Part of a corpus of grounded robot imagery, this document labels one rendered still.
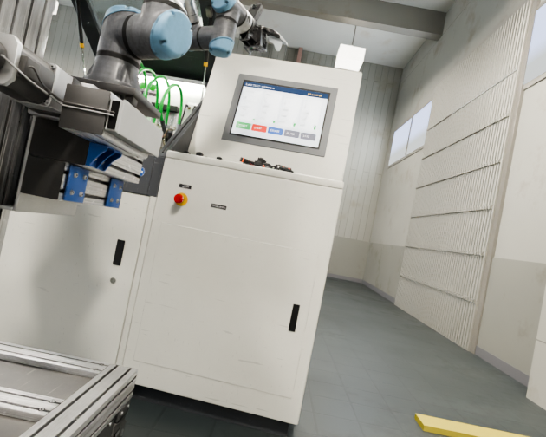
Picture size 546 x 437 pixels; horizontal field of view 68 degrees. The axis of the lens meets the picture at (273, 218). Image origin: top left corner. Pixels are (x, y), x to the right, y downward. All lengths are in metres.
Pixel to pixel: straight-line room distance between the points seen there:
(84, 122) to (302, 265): 0.93
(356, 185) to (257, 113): 7.21
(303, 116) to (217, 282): 0.83
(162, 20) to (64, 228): 0.98
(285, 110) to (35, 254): 1.21
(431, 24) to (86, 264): 6.85
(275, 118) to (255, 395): 1.16
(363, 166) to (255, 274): 7.69
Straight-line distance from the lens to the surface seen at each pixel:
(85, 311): 1.78
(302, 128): 1.85
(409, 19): 7.67
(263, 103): 1.93
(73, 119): 0.91
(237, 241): 1.54
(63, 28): 10.99
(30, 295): 1.90
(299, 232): 1.51
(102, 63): 1.24
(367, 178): 9.08
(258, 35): 1.60
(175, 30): 1.17
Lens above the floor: 0.75
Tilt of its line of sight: 2 degrees up
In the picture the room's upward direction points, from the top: 11 degrees clockwise
